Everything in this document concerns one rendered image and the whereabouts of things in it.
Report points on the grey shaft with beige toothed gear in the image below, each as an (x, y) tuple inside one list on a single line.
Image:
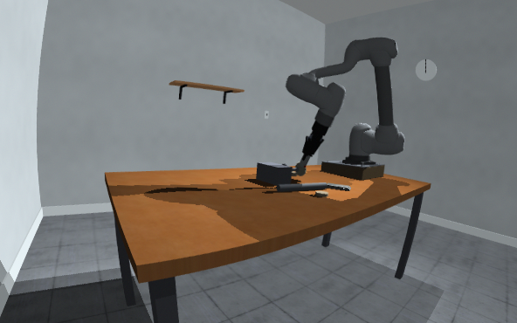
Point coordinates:
[(299, 170)]

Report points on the long grey metal rod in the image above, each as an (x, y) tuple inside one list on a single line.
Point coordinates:
[(301, 186)]

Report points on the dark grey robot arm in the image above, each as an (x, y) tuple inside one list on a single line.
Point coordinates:
[(386, 139)]

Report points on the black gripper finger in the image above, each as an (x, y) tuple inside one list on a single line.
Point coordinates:
[(306, 150), (314, 149)]

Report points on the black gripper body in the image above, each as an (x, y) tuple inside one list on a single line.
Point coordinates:
[(318, 130)]

